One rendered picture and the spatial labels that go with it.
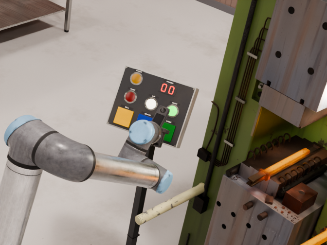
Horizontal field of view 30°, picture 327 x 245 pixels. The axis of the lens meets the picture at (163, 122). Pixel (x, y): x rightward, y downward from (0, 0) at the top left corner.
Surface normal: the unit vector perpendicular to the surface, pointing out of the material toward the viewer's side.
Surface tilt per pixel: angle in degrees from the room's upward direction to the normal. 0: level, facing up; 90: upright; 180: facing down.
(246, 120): 90
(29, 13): 0
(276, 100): 90
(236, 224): 90
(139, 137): 55
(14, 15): 0
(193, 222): 90
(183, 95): 60
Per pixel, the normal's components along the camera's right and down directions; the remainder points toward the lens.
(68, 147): 0.41, -0.45
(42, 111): 0.17, -0.84
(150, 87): -0.22, -0.04
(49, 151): -0.01, -0.11
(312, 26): -0.70, 0.26
